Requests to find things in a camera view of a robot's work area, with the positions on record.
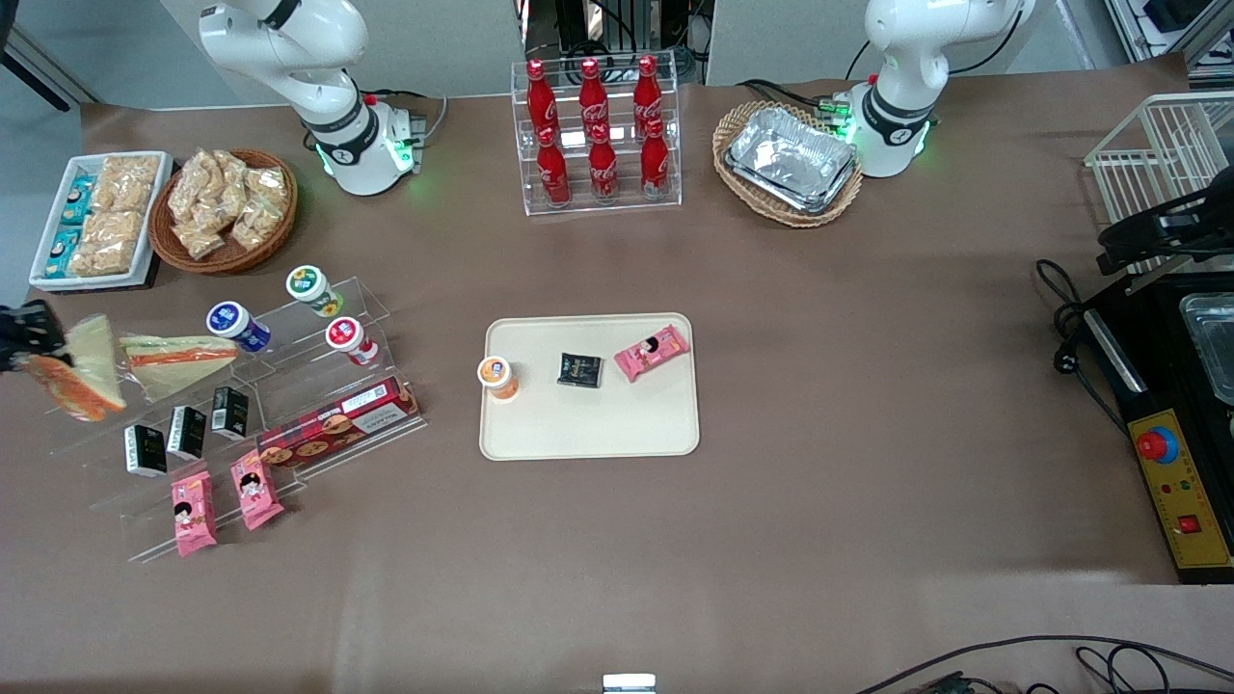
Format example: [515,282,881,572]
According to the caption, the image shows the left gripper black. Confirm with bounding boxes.
[1097,183,1234,276]

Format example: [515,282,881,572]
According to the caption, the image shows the triangle sandwich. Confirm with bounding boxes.
[117,334,239,404]
[24,315,127,423]

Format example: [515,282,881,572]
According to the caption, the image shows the white rectangular snack tray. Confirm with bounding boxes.
[29,151,174,291]

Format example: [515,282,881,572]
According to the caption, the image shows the beige plastic tray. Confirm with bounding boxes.
[479,311,701,462]

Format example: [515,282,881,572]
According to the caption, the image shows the silver metal lever bar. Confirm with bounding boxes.
[1123,256,1196,295]

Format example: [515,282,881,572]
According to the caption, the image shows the small blue snack packet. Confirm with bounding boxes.
[43,227,84,280]
[60,176,98,226]

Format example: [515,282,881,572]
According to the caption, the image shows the rice cracker pack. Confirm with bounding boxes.
[69,210,148,279]
[92,154,162,213]

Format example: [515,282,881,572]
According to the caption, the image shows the steel food container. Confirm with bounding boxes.
[1178,293,1234,406]

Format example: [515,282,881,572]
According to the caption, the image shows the black sealing machine yellow panel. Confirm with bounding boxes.
[1080,273,1234,586]

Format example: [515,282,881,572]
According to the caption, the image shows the small black snack box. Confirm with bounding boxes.
[210,386,250,441]
[556,353,604,389]
[166,405,208,461]
[123,424,169,478]

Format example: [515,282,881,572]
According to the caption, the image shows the red emergency stop button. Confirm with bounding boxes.
[1136,425,1180,464]

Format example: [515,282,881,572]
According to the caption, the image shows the blue cap yogurt bottle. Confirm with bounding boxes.
[205,301,273,354]

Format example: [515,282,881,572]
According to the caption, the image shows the brown wicker basket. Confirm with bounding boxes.
[148,147,299,277]

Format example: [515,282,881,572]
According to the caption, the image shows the pink snack packet with face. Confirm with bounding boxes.
[170,469,219,557]
[614,324,691,384]
[229,450,285,531]

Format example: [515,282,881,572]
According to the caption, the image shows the green cap yogurt bottle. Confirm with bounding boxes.
[285,265,345,319]

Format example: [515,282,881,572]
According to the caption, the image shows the clear acrylic stepped shelf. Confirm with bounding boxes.
[43,277,427,564]

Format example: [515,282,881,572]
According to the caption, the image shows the red cap yogurt bottle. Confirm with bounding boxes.
[325,317,381,367]

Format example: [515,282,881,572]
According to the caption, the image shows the red cookie box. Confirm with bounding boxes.
[255,376,422,470]

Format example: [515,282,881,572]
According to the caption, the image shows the light wicker basket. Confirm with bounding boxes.
[712,100,865,228]

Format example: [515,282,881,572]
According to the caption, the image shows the stack of foil trays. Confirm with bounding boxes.
[723,106,859,215]

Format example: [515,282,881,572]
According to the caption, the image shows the orange lidded cup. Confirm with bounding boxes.
[477,356,521,401]

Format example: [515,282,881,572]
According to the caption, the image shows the clear acrylic bottle rack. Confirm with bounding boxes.
[510,53,684,217]

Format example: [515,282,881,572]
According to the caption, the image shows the red cola bottle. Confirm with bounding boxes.
[640,119,671,199]
[525,59,560,146]
[632,55,664,138]
[578,58,610,144]
[588,123,620,201]
[536,125,572,206]

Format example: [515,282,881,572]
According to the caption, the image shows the black background equipment rack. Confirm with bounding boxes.
[521,0,714,86]

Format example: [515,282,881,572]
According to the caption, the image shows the white wire basket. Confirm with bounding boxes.
[1084,92,1234,280]

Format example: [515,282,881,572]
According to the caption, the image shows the black power cable with plug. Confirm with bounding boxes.
[1033,258,1129,435]

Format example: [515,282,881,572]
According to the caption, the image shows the aluminium frame structure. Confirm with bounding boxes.
[1104,0,1234,78]

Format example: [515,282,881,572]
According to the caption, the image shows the long black cable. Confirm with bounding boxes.
[853,634,1234,694]

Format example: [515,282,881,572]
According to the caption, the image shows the black cables at arm base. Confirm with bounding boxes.
[738,79,851,121]

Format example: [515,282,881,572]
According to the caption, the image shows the looped black cable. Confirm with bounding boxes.
[1075,644,1234,694]

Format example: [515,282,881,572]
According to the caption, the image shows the grey cable at arm base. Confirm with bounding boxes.
[362,90,450,146]

